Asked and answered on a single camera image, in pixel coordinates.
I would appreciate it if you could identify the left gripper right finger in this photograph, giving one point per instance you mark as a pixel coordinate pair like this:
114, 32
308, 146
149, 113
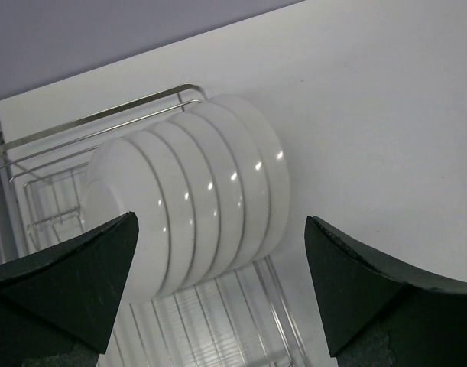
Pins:
377, 310

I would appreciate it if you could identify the metal wire dish rack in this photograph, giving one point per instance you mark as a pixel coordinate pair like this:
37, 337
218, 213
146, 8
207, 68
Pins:
239, 318

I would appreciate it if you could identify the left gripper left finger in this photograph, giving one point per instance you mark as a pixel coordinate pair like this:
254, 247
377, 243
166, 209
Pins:
58, 306

